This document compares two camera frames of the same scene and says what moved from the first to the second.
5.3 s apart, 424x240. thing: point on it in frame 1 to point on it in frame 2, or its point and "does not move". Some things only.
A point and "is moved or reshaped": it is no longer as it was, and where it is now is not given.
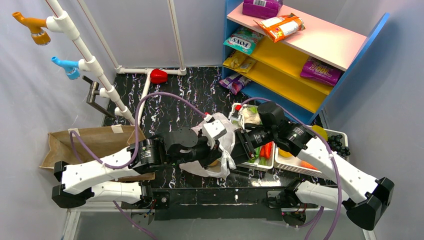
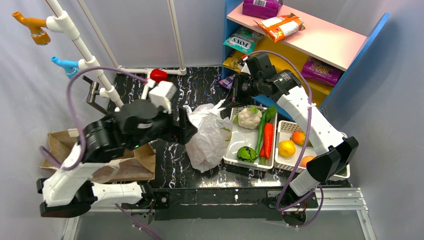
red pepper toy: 158,76 does not move
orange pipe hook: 35,25 does not move
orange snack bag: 278,28 does not move
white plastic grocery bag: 226,146 is moved or reshaped
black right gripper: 243,145 to 237,91
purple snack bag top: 262,9 does not move
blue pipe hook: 71,67 does not move
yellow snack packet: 239,61 does not move
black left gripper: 214,154 to 182,124
